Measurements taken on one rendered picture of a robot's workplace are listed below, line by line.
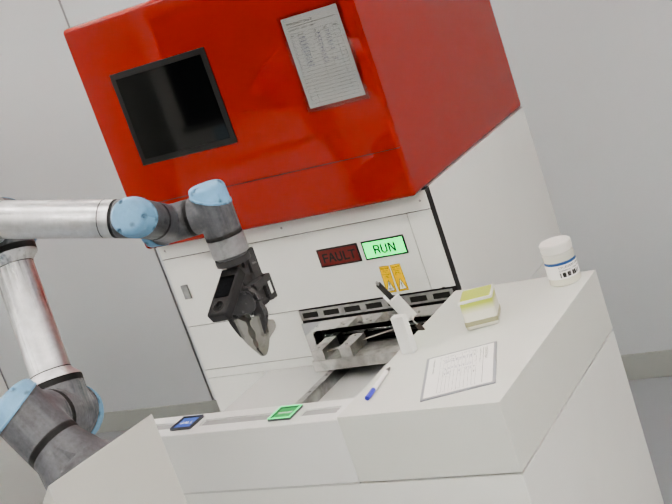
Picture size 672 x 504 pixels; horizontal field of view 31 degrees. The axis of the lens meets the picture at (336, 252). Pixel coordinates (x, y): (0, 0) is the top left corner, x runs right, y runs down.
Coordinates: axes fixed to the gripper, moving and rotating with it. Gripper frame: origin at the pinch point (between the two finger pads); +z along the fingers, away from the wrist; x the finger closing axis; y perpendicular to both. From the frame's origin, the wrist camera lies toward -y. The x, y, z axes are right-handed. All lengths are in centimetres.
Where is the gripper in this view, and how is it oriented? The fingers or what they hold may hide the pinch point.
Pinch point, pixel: (260, 351)
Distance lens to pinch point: 248.1
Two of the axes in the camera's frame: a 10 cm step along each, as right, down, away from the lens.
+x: -8.4, 1.5, 5.3
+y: 4.5, -3.7, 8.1
